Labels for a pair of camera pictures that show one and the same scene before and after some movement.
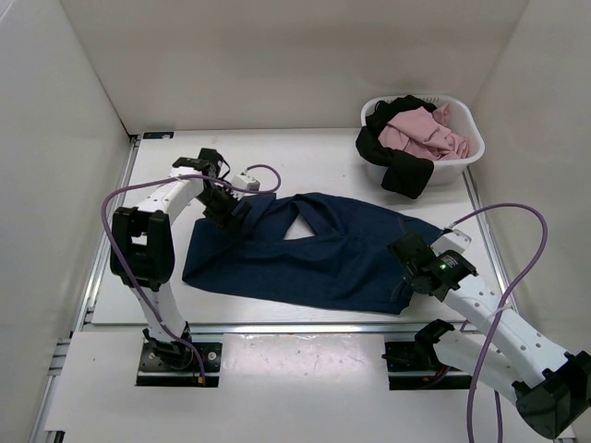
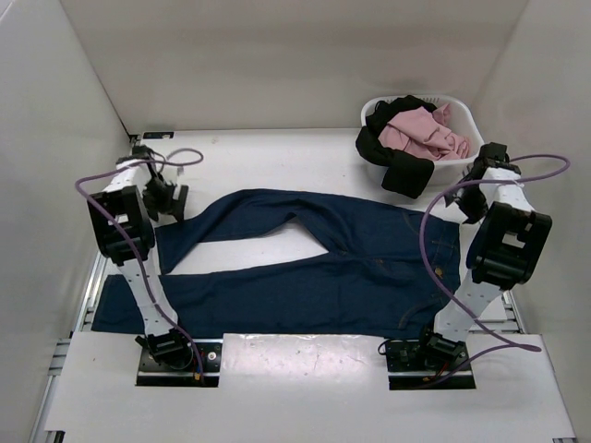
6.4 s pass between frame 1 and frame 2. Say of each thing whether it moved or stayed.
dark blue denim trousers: moved
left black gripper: moved
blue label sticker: stayed
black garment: stayed
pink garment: stayed
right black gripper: moved
